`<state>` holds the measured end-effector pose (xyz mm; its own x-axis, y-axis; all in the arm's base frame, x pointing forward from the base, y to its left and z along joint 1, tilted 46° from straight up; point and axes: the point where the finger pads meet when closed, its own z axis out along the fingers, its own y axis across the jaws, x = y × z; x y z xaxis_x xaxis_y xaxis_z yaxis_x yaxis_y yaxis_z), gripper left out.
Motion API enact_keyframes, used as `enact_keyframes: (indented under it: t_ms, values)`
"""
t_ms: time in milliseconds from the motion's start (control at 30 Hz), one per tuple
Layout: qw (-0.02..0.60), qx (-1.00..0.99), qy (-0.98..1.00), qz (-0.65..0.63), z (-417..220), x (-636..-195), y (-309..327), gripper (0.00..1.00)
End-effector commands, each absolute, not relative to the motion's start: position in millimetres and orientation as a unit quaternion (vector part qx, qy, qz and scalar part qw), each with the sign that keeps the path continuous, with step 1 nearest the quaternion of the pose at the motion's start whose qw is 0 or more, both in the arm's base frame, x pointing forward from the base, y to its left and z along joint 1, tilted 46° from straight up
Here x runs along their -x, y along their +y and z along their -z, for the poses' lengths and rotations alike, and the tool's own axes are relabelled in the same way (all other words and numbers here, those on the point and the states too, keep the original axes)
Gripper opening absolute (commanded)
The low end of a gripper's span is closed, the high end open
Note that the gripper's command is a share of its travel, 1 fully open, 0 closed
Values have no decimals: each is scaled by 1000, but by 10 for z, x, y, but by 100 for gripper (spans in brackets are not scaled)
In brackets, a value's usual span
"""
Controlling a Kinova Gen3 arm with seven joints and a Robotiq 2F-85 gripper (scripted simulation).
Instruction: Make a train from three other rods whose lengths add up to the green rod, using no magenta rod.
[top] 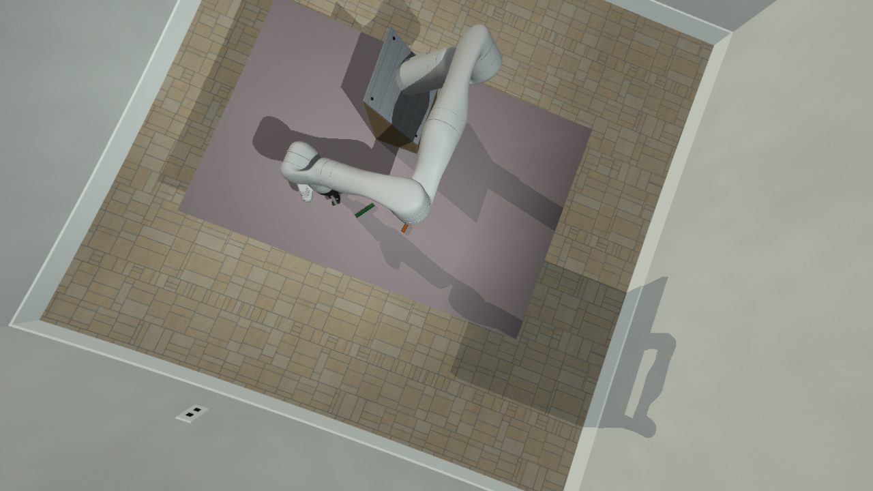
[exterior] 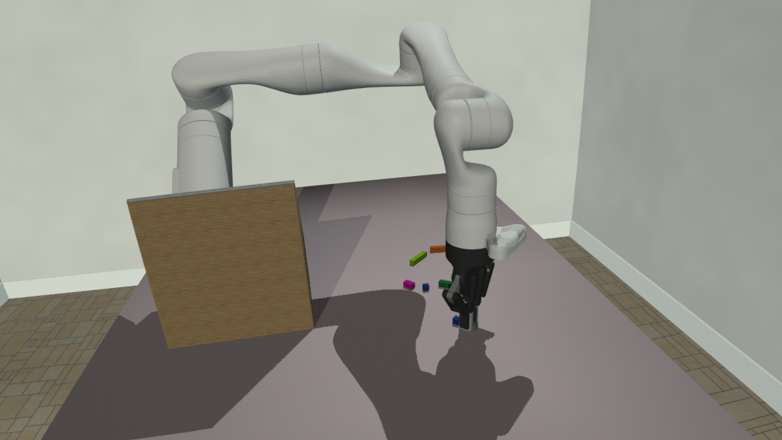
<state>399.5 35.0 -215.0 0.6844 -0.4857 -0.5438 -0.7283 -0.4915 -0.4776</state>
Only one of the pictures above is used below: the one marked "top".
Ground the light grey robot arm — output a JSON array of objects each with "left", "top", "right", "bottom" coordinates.
[{"left": 280, "top": 24, "right": 502, "bottom": 225}]

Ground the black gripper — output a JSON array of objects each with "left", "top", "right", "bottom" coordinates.
[{"left": 319, "top": 190, "right": 341, "bottom": 206}]

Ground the green rod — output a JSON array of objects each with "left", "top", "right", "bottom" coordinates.
[{"left": 355, "top": 203, "right": 374, "bottom": 218}]

